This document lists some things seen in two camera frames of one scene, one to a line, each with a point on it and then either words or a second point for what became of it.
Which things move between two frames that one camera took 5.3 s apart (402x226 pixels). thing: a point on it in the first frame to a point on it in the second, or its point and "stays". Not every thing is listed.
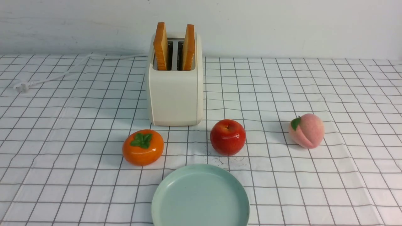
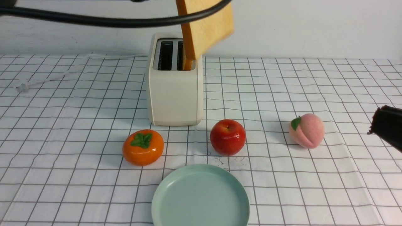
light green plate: [200, 195] stays
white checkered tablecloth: [63, 120] stays
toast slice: [160, 45] to [208, 31]
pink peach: [307, 131] stays
